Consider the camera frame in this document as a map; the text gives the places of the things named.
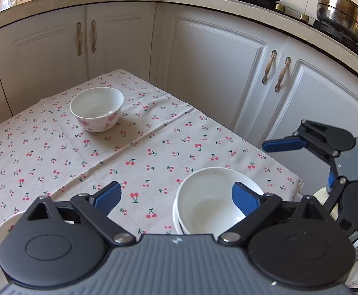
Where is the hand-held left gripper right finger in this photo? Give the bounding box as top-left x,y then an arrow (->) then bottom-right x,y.
217,181 -> 336,248

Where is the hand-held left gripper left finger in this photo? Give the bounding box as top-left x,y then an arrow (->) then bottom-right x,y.
26,181 -> 137,248

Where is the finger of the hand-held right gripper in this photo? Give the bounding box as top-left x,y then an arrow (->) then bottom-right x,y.
262,119 -> 341,158
322,169 -> 350,225

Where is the large white floral plate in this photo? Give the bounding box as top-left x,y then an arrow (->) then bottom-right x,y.
0,210 -> 28,295

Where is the person's right hand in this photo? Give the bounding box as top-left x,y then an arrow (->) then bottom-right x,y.
312,187 -> 340,222

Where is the cherry print tablecloth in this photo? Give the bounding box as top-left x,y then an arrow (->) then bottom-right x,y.
0,68 -> 304,283

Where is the black gas stove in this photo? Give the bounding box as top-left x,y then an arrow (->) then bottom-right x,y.
230,0 -> 358,63

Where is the stainless steel pot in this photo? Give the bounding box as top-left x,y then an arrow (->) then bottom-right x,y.
310,0 -> 358,43

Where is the grey kitchen countertop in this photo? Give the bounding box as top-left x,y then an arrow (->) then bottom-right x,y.
0,0 -> 358,93

